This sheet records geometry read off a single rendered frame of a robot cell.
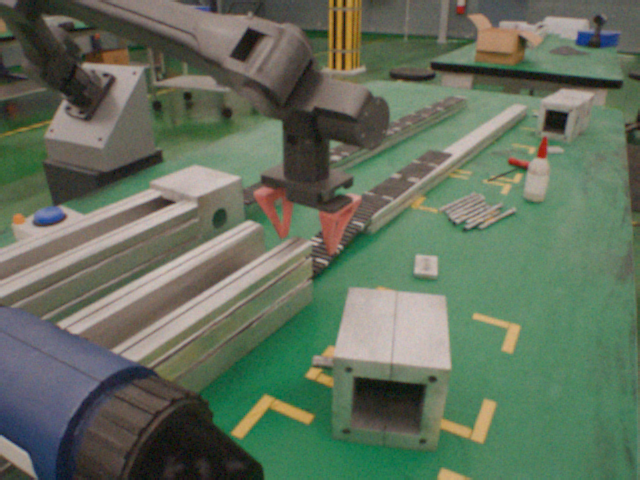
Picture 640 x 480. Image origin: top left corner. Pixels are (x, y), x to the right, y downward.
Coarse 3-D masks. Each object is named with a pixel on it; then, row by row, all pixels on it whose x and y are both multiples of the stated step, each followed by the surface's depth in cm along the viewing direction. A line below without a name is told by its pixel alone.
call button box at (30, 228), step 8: (64, 208) 72; (32, 216) 69; (64, 216) 69; (72, 216) 69; (80, 216) 69; (24, 224) 67; (32, 224) 67; (40, 224) 66; (48, 224) 66; (56, 224) 67; (16, 232) 67; (24, 232) 65; (32, 232) 65; (40, 232) 65; (16, 240) 68
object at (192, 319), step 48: (240, 240) 58; (288, 240) 57; (144, 288) 48; (192, 288) 53; (240, 288) 49; (288, 288) 56; (96, 336) 44; (144, 336) 42; (192, 336) 46; (240, 336) 51; (192, 384) 46
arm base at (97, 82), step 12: (72, 72) 101; (84, 72) 102; (96, 72) 108; (108, 72) 106; (72, 84) 100; (84, 84) 102; (96, 84) 104; (108, 84) 106; (72, 96) 103; (84, 96) 103; (96, 96) 105; (72, 108) 106; (84, 108) 105; (96, 108) 105; (84, 120) 105
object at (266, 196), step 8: (264, 184) 65; (256, 192) 63; (264, 192) 63; (272, 192) 64; (280, 192) 65; (256, 200) 64; (264, 200) 63; (272, 200) 64; (264, 208) 64; (272, 208) 64; (288, 208) 67; (272, 216) 65; (288, 216) 68; (280, 224) 66; (288, 224) 68; (280, 232) 67; (288, 232) 68
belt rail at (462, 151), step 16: (512, 112) 138; (480, 128) 122; (496, 128) 123; (464, 144) 110; (480, 144) 114; (448, 160) 100; (464, 160) 107; (432, 176) 93; (416, 192) 90; (384, 208) 79; (400, 208) 84; (368, 224) 77; (384, 224) 80
